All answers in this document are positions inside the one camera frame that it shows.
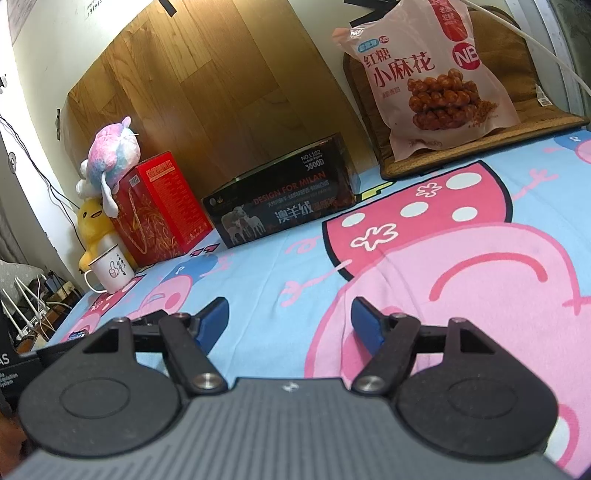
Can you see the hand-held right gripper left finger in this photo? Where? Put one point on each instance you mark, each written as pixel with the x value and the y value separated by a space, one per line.
pixel 212 323

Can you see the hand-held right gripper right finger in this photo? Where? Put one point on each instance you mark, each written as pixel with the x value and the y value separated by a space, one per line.
pixel 367 325

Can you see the black printed cardboard box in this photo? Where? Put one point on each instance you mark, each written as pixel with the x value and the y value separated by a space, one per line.
pixel 286 198

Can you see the white enamel mug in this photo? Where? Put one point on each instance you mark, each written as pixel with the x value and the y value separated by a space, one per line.
pixel 113 270

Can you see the blue cartoon printed bedsheet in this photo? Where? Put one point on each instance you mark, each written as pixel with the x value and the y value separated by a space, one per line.
pixel 461 258

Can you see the red gift box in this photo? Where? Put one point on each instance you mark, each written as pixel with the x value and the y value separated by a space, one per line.
pixel 161 212

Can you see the yellow plush toy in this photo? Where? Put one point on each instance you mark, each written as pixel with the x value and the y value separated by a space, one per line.
pixel 94 226

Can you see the white router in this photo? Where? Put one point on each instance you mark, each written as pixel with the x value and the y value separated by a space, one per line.
pixel 23 309

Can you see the pink and blue plush toy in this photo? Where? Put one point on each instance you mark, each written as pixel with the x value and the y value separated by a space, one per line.
pixel 111 152

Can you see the black carton with white print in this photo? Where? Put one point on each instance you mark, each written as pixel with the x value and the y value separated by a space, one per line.
pixel 14 374

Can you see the large pink snack bag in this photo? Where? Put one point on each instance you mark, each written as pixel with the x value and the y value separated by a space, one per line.
pixel 429 78

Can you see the black tape strip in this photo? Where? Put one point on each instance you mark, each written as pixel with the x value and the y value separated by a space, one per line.
pixel 168 5

